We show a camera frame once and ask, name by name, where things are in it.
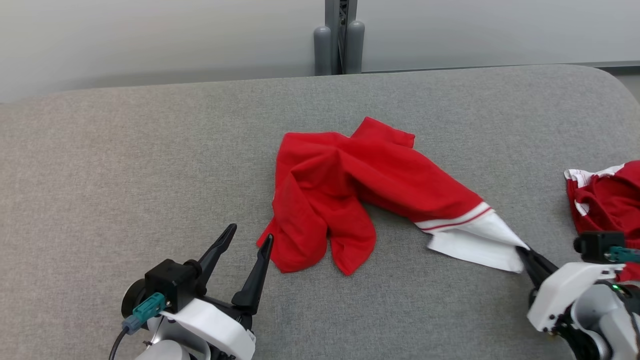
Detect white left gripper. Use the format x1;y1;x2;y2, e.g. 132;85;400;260
121;223;275;360

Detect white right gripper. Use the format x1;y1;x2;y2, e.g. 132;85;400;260
514;246;640;360

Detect red shorts with white stripe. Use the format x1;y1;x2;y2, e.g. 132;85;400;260
564;160;640;284

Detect red shirt with white sleeves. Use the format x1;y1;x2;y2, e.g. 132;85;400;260
256;116;530;277

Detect black cable with teal plug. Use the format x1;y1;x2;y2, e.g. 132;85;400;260
108;292;167;360
607;246;640;265

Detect grey partition bottom rail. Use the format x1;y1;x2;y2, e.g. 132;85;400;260
362;60;640;75

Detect grey cylindrical post foot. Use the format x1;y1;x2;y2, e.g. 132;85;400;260
345;19;366;75
313;25;334;77

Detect grey metal partition post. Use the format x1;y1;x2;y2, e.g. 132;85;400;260
324;0;359;76

